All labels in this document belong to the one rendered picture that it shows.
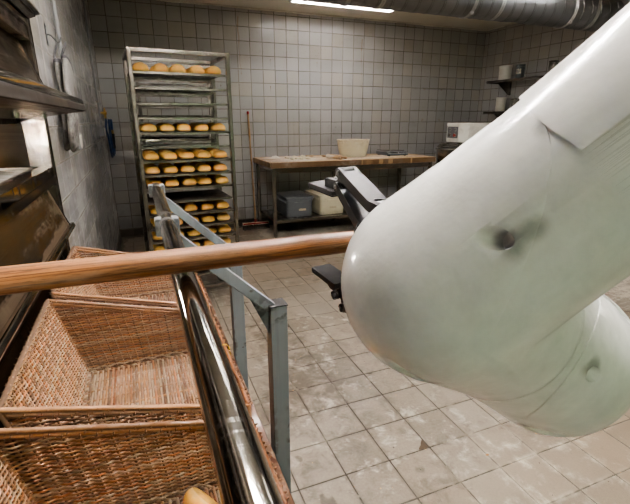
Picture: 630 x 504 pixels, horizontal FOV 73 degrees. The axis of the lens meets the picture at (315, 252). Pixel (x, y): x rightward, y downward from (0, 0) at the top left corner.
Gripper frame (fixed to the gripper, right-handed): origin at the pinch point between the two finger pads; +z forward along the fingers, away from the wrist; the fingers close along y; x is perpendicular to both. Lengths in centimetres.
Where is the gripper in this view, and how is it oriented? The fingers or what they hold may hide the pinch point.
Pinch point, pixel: (324, 229)
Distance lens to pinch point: 59.9
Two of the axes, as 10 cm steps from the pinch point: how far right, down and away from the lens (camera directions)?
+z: -4.4, -3.0, 8.5
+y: 0.4, 9.4, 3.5
